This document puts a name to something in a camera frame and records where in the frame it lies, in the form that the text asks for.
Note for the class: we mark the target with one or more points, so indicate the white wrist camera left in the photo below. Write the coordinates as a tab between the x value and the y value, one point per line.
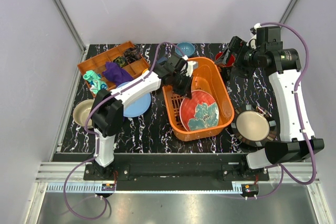
190	67

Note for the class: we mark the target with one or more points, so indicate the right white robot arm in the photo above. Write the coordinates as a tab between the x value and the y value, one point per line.
283	68

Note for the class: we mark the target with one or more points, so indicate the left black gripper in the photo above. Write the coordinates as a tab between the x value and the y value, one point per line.
187	91

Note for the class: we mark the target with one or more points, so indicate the black striped cream plate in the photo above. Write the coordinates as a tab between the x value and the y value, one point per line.
253	125

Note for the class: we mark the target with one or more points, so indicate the dark blue small cup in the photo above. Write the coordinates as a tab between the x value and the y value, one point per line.
161	61

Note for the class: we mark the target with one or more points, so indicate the beige grey ceramic bowl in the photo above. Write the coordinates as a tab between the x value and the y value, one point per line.
82	111

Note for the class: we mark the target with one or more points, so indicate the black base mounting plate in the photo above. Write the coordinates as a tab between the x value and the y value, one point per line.
172	173

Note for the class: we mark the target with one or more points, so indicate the black skull mug red inside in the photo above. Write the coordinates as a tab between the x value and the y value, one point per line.
225	61

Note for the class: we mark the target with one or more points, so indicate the red floral ceramic plate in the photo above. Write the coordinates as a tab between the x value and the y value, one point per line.
200	112

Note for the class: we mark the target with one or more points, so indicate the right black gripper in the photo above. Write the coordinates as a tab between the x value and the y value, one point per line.
237	45

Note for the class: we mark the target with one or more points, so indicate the light blue plastic plate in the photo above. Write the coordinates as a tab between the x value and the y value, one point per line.
138	107

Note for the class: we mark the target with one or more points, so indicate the aluminium frame rail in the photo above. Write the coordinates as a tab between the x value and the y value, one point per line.
68	22

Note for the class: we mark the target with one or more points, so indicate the teal blue ceramic bowl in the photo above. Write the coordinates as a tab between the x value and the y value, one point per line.
187	49

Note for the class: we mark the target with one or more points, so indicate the orange compartment organizer tray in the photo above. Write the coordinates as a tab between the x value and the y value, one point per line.
97	63

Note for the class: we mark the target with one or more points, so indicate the mint green sock bundle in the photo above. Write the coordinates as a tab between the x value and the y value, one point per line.
95	81

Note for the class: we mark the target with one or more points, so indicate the orange plastic dish bin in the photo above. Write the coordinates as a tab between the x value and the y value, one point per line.
206	78

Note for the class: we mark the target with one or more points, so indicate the purple cloth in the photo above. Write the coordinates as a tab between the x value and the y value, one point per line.
114	73

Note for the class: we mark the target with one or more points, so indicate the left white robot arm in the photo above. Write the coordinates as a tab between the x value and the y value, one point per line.
107	112

